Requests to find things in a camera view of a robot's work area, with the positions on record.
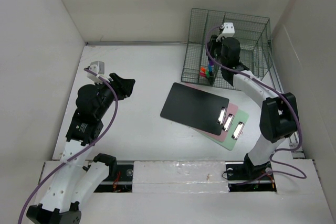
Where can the metal rail bracket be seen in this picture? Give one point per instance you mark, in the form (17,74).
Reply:
(298,153)

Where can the pink clipboard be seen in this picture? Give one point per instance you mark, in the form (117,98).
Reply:
(229,117)

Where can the green clipboard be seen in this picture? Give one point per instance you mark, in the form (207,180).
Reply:
(236,130)

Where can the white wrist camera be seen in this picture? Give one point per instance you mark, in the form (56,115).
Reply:
(227,29)
(96,70)

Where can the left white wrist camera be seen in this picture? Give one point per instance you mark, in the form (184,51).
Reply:
(96,70)

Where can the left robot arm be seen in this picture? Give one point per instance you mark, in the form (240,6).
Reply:
(73,183)

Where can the black clipboard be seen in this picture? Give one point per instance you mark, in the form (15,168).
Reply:
(194,108)

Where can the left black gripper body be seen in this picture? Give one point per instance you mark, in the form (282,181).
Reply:
(107,95)

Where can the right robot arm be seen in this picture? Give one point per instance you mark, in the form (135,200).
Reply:
(279,114)

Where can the orange highlighter marker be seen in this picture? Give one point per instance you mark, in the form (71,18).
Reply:
(202,70)

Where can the green wire desk organizer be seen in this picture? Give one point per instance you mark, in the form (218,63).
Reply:
(253,33)

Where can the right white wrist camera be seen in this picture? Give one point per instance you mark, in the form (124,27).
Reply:
(227,29)

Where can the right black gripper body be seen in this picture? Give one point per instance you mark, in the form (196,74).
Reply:
(215,49)

